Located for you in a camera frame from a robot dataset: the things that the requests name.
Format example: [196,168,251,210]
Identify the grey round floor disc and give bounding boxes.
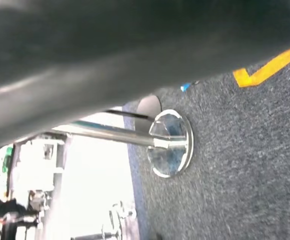
[134,95,162,135]

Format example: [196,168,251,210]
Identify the yellow floor tape square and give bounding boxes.
[233,41,290,89]

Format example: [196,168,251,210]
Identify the chrome stanchion post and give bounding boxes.
[50,109,194,179]

